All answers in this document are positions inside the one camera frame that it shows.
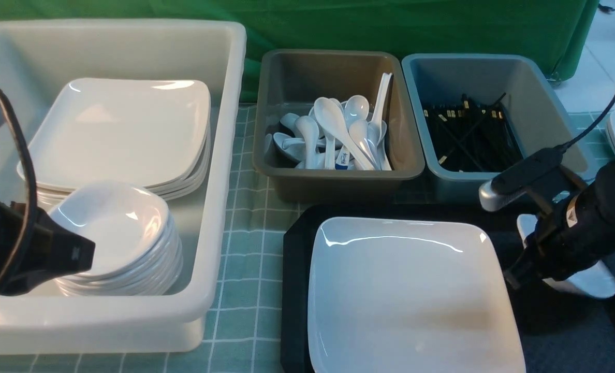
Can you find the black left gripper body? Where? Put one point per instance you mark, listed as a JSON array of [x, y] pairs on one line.
[[55, 252]]

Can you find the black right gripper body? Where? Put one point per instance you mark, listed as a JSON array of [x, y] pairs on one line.
[[568, 237]]

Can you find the white small dish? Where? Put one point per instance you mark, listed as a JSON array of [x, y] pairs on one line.
[[595, 282]]

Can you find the large white square plate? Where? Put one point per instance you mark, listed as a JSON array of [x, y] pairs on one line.
[[408, 296]]

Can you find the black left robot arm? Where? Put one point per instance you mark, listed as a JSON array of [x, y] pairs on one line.
[[17, 220]]

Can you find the stack of white small bowls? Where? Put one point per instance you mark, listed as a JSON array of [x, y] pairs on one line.
[[138, 251]]

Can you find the black serving tray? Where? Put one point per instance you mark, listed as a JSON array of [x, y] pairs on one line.
[[559, 332]]

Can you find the pile of black chopsticks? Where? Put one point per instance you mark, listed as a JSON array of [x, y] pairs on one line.
[[471, 136]]

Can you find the large white plastic tub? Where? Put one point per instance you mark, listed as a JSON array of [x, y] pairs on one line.
[[37, 59]]

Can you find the blue-grey plastic bin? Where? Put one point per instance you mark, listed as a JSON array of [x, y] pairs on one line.
[[538, 118]]

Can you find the stack of white square plates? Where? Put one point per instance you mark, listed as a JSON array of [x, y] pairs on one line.
[[153, 134]]

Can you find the green checkered tablecloth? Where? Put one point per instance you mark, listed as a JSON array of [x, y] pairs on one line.
[[243, 327]]

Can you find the green backdrop cloth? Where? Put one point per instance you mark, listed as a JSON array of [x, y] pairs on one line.
[[550, 33]]

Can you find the pile of white ceramic spoons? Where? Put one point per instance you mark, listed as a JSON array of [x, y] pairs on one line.
[[336, 135]]

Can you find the brown plastic bin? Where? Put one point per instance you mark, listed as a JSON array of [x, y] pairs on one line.
[[290, 82]]

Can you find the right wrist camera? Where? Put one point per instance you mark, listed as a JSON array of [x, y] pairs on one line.
[[541, 176]]

